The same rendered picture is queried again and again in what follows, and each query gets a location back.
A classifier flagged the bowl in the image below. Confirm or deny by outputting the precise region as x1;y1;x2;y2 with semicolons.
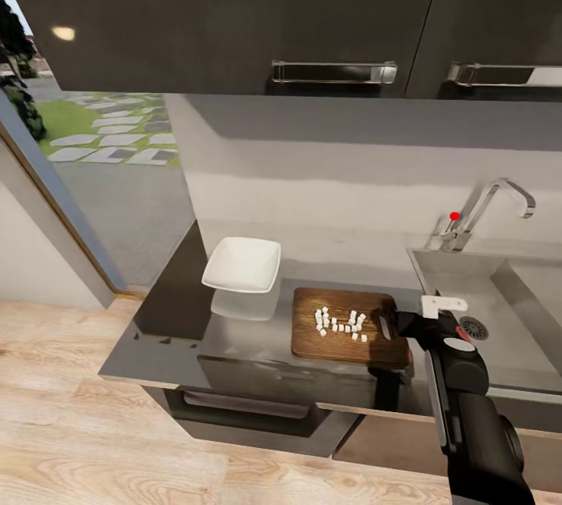
202;237;281;294

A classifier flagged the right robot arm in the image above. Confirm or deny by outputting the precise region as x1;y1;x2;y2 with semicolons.
389;294;536;505

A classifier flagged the cutting board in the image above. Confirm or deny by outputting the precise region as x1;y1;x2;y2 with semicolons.
291;287;413;367

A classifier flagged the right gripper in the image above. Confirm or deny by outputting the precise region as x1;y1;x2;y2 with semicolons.
389;307;455;343

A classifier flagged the parer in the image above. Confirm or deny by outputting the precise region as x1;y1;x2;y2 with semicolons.
443;311;471;343

